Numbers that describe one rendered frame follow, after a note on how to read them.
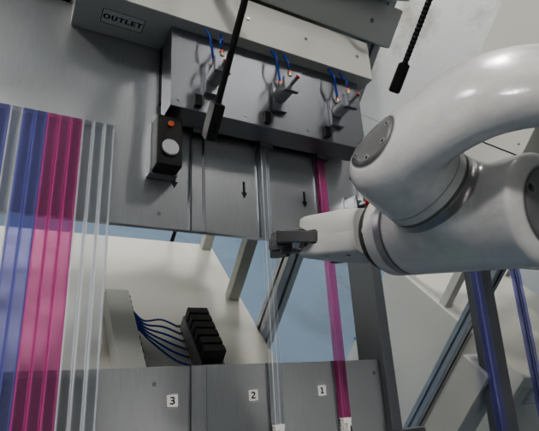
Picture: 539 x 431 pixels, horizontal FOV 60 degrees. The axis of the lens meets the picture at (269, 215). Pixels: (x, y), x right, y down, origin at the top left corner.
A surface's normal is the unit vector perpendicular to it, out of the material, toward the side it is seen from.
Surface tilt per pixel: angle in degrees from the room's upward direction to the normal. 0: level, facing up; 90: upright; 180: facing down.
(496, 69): 43
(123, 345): 0
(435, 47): 90
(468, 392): 90
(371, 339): 90
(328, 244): 95
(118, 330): 0
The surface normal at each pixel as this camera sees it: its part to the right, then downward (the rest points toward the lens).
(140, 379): 0.47, -0.33
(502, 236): -0.74, 0.46
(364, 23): 0.38, 0.43
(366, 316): -0.88, -0.11
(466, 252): -0.59, 0.66
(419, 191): 0.00, 0.59
